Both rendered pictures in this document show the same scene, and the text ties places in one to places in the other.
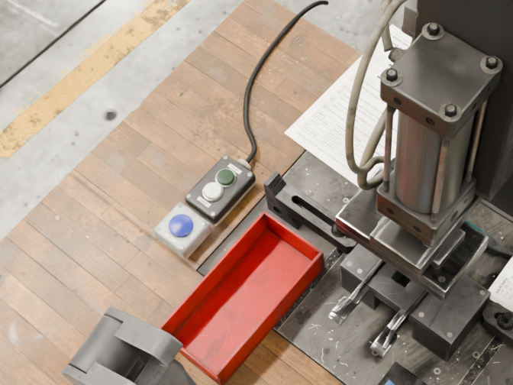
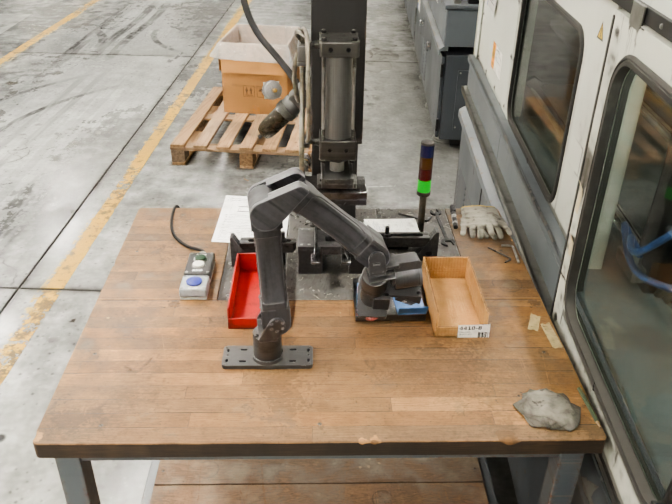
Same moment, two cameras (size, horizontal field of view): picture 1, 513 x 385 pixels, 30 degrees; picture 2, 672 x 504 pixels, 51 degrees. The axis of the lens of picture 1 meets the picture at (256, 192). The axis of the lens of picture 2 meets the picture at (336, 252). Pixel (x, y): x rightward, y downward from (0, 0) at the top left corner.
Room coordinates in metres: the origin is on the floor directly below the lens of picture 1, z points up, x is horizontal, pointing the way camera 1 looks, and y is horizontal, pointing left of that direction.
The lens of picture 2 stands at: (-0.48, 1.09, 1.92)
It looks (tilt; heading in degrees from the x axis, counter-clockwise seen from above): 31 degrees down; 308
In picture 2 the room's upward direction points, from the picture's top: 1 degrees clockwise
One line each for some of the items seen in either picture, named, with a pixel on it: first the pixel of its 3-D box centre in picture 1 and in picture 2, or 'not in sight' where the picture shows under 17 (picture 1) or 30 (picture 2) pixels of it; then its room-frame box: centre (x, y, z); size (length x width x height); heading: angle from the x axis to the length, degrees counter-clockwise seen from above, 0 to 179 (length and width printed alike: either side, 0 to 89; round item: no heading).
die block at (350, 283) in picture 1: (412, 290); (335, 252); (0.53, -0.20, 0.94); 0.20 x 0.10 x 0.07; 40
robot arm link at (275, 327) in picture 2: not in sight; (270, 319); (0.39, 0.20, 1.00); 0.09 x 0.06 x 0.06; 138
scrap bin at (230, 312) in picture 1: (243, 296); (256, 288); (0.58, 0.05, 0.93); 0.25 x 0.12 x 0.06; 130
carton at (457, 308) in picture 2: not in sight; (454, 296); (0.18, -0.24, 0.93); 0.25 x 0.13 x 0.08; 130
